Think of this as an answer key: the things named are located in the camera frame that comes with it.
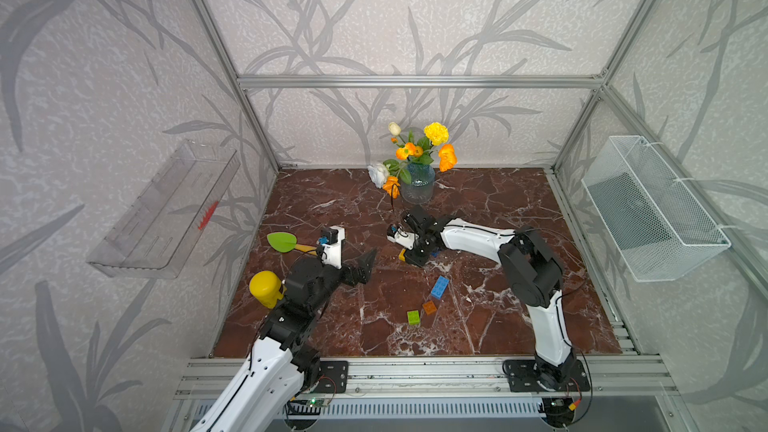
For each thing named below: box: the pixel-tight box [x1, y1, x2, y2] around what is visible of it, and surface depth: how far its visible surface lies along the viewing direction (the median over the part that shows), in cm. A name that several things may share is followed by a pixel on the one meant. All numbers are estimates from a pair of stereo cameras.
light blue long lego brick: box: [431, 275, 450, 300], surface depth 90 cm
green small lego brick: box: [407, 310, 421, 325], surface depth 84 cm
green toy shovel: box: [267, 231, 317, 256], surface depth 102 cm
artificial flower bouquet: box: [367, 122, 458, 211], surface depth 87 cm
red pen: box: [198, 201, 219, 230], surface depth 69 cm
